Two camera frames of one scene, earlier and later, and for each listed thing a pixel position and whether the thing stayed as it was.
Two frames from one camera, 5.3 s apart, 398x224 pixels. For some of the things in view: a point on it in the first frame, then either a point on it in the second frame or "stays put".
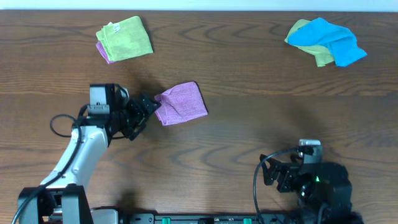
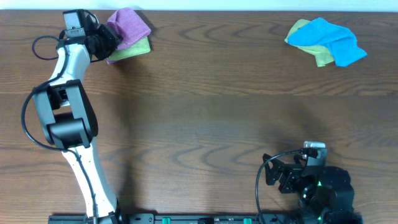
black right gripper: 289,171 stays put
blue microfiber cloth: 341,41 stays put
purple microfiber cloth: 181,103 -> 130,27
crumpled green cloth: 322,52 stays put
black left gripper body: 138,114 -> 107,40
